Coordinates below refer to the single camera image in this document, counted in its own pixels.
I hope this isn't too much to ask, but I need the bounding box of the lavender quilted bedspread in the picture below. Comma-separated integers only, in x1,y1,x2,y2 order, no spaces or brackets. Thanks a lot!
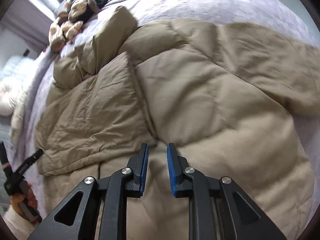
10,0,320,218

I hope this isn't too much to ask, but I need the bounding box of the person's left hand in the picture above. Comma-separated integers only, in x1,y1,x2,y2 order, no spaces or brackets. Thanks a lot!
10,182,37,217

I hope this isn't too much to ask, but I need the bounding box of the khaki puffer jacket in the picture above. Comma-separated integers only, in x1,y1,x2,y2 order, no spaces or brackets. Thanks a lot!
35,7,319,239

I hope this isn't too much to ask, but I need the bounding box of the round cream cushion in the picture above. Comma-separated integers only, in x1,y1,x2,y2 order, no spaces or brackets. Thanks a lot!
0,83,19,116

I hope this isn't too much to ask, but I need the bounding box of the grey window curtain left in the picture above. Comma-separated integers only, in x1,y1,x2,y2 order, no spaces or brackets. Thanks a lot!
1,0,60,51

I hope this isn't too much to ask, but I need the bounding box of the cream folded garment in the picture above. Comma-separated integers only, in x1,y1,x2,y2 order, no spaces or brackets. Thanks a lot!
10,89,29,145

